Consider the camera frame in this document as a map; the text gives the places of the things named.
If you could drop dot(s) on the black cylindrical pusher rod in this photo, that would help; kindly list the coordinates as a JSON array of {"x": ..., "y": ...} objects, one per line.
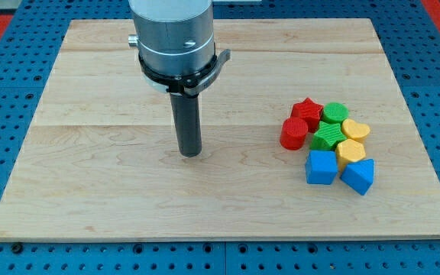
[{"x": 187, "y": 124}]

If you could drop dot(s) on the black clamp ring mount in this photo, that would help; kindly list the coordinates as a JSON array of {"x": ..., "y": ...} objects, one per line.
[{"x": 188, "y": 85}]

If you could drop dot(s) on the green cylinder block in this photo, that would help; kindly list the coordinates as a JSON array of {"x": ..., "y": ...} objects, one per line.
[{"x": 334, "y": 113}]

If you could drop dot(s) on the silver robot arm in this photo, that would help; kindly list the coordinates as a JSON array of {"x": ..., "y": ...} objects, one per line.
[{"x": 176, "y": 50}]

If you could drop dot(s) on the wooden board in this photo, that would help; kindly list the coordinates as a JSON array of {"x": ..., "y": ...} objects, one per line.
[{"x": 100, "y": 161}]

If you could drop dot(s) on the red cylinder block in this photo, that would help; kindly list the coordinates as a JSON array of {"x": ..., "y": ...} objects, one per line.
[{"x": 293, "y": 133}]

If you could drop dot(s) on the red star block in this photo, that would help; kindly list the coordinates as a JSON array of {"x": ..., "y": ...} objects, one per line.
[{"x": 310, "y": 112}]

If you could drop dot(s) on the green star block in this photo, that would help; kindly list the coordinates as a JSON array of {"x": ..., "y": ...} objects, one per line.
[{"x": 327, "y": 137}]

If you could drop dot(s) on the blue cube block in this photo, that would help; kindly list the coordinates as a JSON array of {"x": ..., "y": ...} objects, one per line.
[{"x": 321, "y": 167}]

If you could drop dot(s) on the yellow hexagon block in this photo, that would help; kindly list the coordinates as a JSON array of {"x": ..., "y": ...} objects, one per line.
[{"x": 349, "y": 151}]

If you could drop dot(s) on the yellow heart block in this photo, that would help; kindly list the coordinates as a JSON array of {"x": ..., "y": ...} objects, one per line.
[{"x": 355, "y": 130}]

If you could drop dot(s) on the blue triangle block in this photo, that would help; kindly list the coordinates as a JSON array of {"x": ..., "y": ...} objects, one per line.
[{"x": 359, "y": 175}]

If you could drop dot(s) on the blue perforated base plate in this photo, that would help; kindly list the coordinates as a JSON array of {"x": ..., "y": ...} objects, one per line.
[{"x": 29, "y": 48}]

